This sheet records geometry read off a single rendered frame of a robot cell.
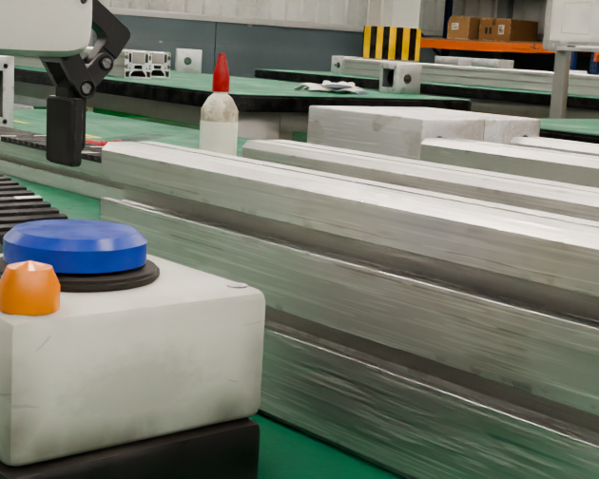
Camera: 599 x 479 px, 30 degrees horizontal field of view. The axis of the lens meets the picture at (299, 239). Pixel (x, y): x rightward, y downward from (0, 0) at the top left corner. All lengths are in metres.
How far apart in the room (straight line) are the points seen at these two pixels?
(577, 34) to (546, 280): 3.67
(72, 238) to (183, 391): 0.05
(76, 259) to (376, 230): 0.09
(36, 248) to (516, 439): 0.14
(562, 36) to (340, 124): 3.39
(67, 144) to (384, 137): 0.19
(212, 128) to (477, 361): 0.81
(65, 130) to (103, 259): 0.37
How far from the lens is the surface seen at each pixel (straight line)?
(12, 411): 0.28
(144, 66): 3.68
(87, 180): 0.93
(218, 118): 1.11
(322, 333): 0.38
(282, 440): 0.37
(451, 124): 0.60
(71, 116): 0.67
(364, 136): 0.62
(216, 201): 0.40
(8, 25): 0.64
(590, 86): 4.89
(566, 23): 3.99
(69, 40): 0.66
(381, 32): 8.60
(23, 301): 0.28
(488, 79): 5.26
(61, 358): 0.28
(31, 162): 1.01
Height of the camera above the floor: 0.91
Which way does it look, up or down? 10 degrees down
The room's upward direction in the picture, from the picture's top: 3 degrees clockwise
